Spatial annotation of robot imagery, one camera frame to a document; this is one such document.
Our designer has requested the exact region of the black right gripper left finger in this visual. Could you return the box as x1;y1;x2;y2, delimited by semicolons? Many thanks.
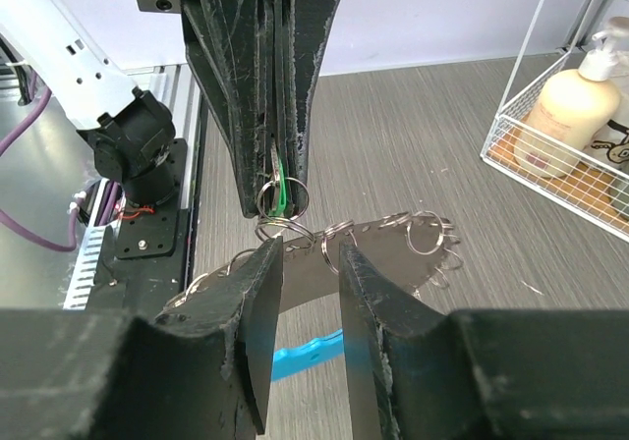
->
1;239;283;439

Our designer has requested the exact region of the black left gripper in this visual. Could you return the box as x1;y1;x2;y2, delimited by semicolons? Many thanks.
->
137;0;272;217

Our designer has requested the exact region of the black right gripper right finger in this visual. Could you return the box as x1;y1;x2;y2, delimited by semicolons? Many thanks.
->
339;244;628;439

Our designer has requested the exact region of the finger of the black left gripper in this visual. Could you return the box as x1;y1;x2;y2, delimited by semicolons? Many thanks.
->
275;0;340;214

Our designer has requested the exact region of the blue key holder handle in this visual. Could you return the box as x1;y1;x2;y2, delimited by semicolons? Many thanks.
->
271;329;344;381

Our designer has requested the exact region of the green key tag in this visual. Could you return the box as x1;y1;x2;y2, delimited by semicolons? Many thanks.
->
269;149;287;217

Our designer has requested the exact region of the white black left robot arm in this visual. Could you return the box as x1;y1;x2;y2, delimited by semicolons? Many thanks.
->
1;0;340;218

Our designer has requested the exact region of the cream lotion bottle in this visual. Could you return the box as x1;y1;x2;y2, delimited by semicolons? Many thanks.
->
513;28;621;178

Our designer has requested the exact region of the green pump bottle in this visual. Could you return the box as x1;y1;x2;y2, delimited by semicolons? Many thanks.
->
602;16;629;54

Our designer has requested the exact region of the white slotted cable duct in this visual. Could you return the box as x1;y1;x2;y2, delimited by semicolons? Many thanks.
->
63;226;107;310

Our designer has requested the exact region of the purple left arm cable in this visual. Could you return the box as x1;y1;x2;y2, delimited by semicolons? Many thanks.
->
0;61;124;253

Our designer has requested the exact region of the white wire shelf rack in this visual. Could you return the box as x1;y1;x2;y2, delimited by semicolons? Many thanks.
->
481;0;628;240

